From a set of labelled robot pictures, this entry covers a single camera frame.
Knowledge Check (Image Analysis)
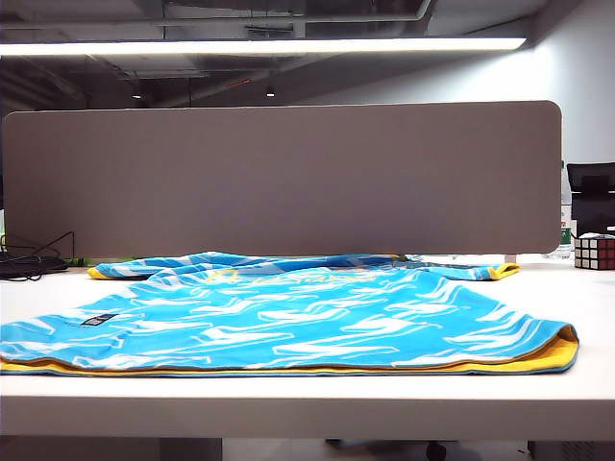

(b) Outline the black mesh office chair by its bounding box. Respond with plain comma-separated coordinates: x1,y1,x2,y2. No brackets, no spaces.
566,161,615,237

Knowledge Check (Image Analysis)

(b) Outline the black cable bundle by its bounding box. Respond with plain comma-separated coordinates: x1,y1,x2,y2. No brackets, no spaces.
0,230,76,283

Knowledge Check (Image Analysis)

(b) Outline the clear plastic bottle green label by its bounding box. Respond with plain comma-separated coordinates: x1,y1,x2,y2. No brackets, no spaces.
558,160,577,260

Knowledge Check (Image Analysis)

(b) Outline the blue white patterned soccer jersey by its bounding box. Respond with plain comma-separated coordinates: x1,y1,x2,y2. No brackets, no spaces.
0,250,581,378

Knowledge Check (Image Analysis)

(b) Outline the long linear ceiling lamp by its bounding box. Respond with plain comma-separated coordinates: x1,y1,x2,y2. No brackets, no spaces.
0,36,529,59

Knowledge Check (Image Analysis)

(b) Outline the brown fabric desk divider panel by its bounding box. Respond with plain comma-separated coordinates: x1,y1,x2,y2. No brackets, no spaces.
1,99,564,260

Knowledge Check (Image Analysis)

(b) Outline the Rubik's cube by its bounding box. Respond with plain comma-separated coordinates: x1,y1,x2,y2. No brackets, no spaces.
574,233,615,271

